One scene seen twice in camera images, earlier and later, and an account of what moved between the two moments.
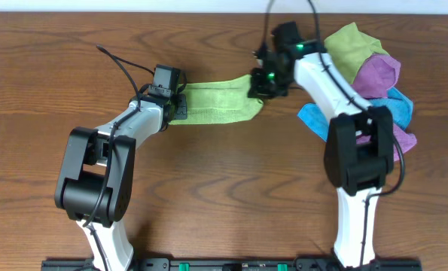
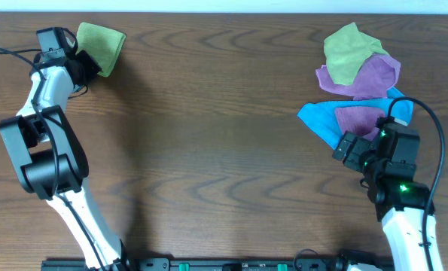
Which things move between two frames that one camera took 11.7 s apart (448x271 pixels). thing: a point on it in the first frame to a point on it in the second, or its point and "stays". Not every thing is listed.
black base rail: (230, 264) stays
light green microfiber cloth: (218, 101) to (105, 44)
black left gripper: (183, 113) to (93, 68)
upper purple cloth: (376, 74) stays
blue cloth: (400, 105) stays
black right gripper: (256, 90) to (359, 146)
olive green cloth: (349, 48) stays
